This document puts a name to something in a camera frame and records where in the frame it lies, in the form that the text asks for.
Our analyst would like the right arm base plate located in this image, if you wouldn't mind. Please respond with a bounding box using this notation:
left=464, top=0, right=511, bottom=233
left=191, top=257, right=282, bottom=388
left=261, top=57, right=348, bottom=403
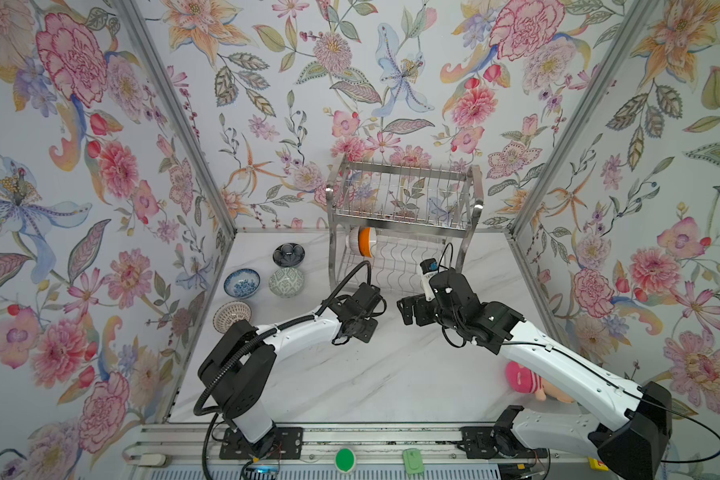
left=457, top=426, right=549, bottom=461

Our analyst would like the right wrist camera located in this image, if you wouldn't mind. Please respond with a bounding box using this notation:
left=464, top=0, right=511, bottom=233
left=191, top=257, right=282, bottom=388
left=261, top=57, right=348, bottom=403
left=419, top=258, right=439, bottom=302

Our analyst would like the grey striped bowl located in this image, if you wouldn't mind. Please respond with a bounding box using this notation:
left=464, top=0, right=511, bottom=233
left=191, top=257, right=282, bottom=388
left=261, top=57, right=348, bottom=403
left=346, top=227, right=362, bottom=256

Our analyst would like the white bowl orange outside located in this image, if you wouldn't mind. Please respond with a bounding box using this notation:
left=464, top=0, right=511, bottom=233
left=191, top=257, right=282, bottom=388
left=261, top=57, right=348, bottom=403
left=358, top=227, right=377, bottom=258

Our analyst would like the white plug on rail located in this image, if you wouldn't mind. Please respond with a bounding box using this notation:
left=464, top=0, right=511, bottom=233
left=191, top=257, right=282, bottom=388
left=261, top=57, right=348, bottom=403
left=138, top=453, right=169, bottom=468

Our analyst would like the aluminium front rail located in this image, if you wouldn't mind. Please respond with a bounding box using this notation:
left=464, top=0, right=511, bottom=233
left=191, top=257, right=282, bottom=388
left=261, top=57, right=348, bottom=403
left=123, top=423, right=615, bottom=479

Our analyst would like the blue floral bowl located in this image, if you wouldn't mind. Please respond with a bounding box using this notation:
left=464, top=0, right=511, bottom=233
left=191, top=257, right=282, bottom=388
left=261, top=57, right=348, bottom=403
left=223, top=268, right=261, bottom=299

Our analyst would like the light green rectangular device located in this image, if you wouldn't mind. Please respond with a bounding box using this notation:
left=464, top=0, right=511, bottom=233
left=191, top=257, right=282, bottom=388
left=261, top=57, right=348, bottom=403
left=402, top=448, right=425, bottom=476

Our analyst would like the stainless steel dish rack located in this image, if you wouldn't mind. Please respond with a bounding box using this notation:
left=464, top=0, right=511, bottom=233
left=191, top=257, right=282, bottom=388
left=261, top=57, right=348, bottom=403
left=325, top=159, right=485, bottom=293

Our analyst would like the white lattice pattern bowl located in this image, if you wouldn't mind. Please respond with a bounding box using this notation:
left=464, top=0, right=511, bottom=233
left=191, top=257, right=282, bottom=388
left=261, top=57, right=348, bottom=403
left=212, top=301, right=252, bottom=334

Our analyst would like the black patterned bowl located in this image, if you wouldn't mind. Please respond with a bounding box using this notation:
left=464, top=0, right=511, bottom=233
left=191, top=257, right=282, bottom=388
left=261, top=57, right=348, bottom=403
left=272, top=242, right=306, bottom=268

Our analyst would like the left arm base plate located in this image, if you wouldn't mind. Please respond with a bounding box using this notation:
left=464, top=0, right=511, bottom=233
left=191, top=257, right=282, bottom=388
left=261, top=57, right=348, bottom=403
left=219, top=426, right=304, bottom=460

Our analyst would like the pink plush pig toy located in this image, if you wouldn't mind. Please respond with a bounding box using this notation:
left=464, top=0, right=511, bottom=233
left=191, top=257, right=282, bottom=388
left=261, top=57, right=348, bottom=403
left=505, top=361, right=575, bottom=404

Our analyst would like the green geometric pattern bowl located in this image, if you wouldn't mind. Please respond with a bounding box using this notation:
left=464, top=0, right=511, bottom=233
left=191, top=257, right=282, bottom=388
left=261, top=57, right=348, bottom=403
left=268, top=267, right=305, bottom=299

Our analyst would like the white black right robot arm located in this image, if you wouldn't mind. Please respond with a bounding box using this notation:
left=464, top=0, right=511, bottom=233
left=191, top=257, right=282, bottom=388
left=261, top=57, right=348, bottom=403
left=397, top=259, right=679, bottom=479

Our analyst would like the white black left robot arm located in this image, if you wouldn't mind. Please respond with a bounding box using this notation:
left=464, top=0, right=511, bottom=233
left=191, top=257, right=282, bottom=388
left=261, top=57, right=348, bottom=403
left=193, top=260, right=387, bottom=446

